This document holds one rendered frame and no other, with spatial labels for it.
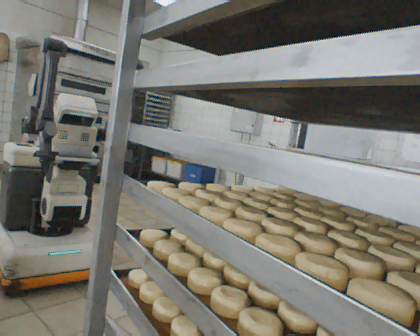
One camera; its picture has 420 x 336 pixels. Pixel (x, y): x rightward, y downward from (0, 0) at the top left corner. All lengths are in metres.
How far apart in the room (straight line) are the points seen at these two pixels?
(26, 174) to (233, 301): 2.03
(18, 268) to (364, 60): 2.05
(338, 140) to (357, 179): 4.75
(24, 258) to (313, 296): 1.96
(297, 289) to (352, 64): 0.17
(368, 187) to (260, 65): 0.16
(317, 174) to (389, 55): 0.09
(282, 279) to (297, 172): 0.09
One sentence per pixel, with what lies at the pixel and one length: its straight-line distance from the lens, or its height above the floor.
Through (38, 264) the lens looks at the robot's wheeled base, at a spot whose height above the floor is 0.20.
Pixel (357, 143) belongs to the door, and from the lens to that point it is 4.92.
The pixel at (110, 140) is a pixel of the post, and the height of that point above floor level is 1.03.
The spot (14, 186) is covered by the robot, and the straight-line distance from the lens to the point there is 2.36.
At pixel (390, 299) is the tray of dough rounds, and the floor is 0.97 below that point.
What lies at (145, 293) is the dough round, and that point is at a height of 0.79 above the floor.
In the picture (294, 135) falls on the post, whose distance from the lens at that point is 0.86.
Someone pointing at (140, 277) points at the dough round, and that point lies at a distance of 0.66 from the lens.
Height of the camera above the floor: 1.07
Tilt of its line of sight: 7 degrees down
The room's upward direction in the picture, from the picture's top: 9 degrees clockwise
